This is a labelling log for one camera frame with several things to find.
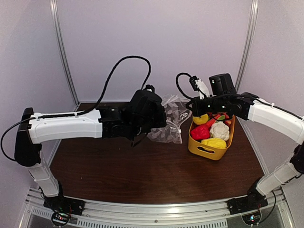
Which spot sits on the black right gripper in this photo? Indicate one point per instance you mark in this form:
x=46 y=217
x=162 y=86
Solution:
x=197 y=110

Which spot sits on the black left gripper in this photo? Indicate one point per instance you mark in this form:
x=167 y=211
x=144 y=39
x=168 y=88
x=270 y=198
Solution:
x=161 y=121

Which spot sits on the clear zip top bag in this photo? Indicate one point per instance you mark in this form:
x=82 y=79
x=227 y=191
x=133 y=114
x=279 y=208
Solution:
x=176 y=114

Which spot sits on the yellow toy apple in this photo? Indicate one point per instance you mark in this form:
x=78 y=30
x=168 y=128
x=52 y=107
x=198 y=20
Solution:
x=200 y=120

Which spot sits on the red toy bell pepper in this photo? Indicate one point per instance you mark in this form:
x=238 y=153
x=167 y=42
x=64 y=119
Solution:
x=200 y=133

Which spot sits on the yellow toy bell pepper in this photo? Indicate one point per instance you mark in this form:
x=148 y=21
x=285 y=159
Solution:
x=215 y=143

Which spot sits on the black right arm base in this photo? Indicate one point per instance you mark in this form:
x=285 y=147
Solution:
x=252 y=201

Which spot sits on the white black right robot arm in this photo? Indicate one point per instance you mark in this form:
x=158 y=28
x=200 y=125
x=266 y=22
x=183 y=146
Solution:
x=250 y=107

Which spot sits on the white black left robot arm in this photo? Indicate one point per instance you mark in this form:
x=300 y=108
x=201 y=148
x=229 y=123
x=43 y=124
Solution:
x=36 y=128

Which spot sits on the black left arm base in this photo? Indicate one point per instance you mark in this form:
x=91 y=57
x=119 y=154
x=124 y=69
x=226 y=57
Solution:
x=65 y=204

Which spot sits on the orange toy carrot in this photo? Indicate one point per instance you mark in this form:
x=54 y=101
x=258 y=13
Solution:
x=213 y=119

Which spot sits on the white toy cauliflower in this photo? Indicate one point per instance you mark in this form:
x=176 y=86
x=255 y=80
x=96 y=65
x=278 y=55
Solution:
x=220 y=130

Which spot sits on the yellow plastic basket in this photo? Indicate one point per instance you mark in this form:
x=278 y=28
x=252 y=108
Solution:
x=197 y=148

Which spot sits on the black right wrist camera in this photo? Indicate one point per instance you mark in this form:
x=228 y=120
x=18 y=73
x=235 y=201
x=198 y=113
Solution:
x=199 y=85

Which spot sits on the left aluminium frame post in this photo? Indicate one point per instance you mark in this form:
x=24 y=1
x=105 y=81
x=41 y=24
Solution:
x=62 y=51

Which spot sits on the aluminium frame post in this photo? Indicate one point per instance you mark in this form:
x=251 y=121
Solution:
x=62 y=51
x=248 y=42

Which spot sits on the aluminium front rail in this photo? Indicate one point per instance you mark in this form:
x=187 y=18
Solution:
x=208 y=214

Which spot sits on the right aluminium frame post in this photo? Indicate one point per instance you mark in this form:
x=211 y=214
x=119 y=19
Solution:
x=248 y=42

